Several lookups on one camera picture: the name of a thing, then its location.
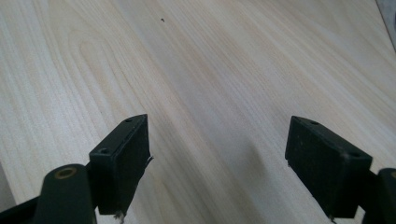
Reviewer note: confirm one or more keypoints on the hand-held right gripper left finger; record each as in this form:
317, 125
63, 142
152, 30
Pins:
120, 174

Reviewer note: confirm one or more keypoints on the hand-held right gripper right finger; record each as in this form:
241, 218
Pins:
323, 168

